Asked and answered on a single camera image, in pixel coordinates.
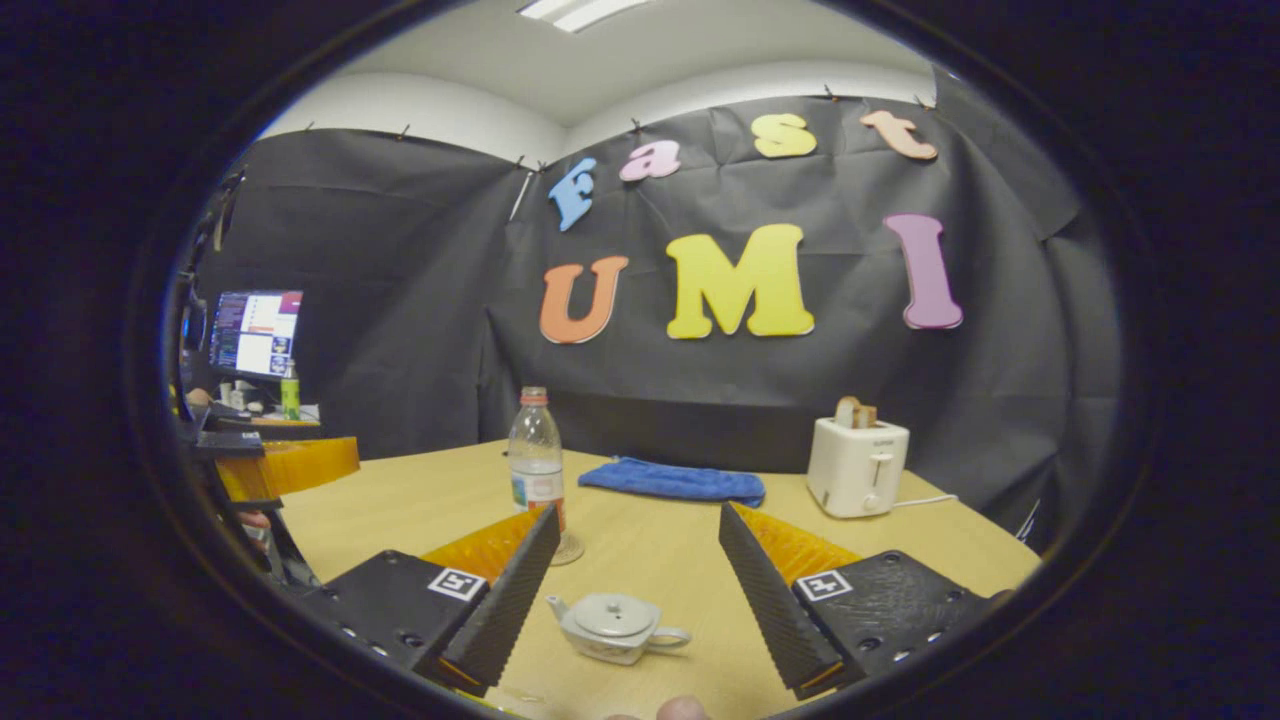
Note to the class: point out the clear plastic water bottle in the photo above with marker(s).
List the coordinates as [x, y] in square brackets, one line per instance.
[537, 460]

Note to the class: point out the white side desk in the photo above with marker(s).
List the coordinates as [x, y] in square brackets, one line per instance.
[308, 412]

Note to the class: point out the green drink bottle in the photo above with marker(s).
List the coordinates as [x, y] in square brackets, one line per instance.
[290, 395]

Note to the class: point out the computer monitor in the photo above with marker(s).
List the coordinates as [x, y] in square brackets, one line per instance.
[255, 335]

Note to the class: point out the white toaster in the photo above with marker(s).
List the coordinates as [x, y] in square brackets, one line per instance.
[855, 470]

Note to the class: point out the toast slice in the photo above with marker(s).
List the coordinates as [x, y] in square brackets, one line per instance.
[855, 412]

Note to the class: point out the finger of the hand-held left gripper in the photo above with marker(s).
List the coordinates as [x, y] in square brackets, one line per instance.
[225, 420]
[290, 465]

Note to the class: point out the blue towel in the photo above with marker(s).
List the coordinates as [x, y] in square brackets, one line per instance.
[680, 482]

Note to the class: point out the ceiling light panel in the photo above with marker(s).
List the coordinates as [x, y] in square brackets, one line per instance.
[580, 12]

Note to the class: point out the round wooden coaster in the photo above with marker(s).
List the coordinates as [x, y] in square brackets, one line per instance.
[570, 550]

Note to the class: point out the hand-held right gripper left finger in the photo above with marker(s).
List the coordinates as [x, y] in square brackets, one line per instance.
[510, 600]

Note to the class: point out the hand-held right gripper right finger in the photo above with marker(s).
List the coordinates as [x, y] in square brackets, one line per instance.
[768, 610]

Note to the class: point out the white floral teacup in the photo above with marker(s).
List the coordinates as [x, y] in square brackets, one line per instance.
[615, 645]

